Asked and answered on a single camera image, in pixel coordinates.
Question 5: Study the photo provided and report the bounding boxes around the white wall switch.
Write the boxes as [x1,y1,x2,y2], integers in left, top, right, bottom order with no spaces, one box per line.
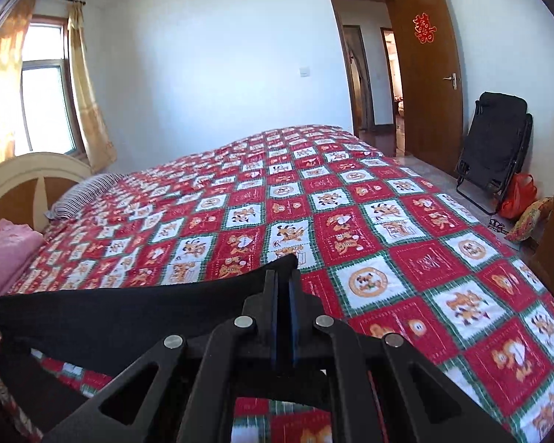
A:
[299,67,311,78]

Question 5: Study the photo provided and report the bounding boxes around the yellow left curtain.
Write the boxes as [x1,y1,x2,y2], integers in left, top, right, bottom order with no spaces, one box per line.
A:
[0,0,35,164]

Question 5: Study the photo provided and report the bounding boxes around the window with wooden frame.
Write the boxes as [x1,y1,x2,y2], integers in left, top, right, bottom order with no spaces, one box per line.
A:
[14,15,85,157]

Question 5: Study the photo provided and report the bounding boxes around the red plastic bag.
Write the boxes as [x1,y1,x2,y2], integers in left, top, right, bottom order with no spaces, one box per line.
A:
[498,173,537,219]

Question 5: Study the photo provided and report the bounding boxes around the yellow curtain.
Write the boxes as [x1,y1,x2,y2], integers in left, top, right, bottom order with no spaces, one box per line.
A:
[0,0,35,164]
[68,2,117,173]

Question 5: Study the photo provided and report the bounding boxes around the black pants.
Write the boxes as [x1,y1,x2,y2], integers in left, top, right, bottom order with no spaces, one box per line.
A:
[0,253,301,379]

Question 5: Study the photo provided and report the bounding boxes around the cream wooden headboard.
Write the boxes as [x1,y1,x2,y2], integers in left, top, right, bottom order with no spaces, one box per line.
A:
[0,152,93,232]

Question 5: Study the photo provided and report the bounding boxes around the red double happiness decal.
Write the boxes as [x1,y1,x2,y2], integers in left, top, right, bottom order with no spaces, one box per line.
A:
[412,12,437,44]

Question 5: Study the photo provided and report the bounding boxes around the brown wooden door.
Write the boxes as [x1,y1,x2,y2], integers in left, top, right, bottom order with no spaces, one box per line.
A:
[388,0,464,175]

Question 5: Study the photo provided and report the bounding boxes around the pink folded blanket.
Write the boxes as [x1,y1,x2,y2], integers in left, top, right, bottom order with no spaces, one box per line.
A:
[0,219,45,296]

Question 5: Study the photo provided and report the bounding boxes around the floral cushion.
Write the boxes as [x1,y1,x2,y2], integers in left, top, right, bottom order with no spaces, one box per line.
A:
[505,197,554,243]

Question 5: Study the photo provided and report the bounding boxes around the yellow right curtain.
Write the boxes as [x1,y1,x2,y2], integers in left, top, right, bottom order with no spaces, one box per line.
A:
[68,2,117,173]

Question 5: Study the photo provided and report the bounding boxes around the black folding chair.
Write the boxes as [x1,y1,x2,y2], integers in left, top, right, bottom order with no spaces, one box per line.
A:
[455,92,533,216]

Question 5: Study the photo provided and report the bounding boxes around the striped grey pillow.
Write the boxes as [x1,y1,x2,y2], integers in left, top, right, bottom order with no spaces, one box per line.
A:
[44,173,125,221]

